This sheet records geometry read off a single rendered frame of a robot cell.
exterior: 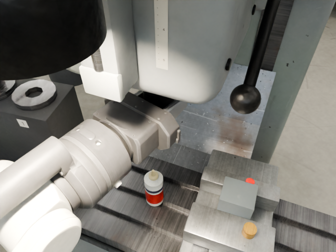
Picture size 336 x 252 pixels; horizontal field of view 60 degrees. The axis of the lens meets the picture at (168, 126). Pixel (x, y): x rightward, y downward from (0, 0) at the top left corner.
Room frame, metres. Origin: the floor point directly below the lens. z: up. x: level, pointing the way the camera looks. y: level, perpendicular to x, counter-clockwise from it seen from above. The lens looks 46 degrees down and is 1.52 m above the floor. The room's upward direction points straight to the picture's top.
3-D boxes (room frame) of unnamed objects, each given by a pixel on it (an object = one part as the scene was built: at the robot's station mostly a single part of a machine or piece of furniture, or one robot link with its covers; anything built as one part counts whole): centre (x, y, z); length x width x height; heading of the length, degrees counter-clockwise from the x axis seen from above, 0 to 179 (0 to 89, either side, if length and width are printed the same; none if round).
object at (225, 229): (0.22, -0.11, 1.02); 0.15 x 0.06 x 0.04; 70
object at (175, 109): (0.31, -0.01, 1.23); 0.06 x 0.02 x 0.03; 143
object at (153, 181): (0.35, 0.03, 0.98); 0.04 x 0.04 x 0.11
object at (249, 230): (0.22, -0.14, 1.05); 0.02 x 0.02 x 0.02
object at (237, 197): (0.28, -0.13, 1.04); 0.06 x 0.05 x 0.06; 70
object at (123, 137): (0.26, 0.07, 1.23); 0.13 x 0.12 x 0.10; 53
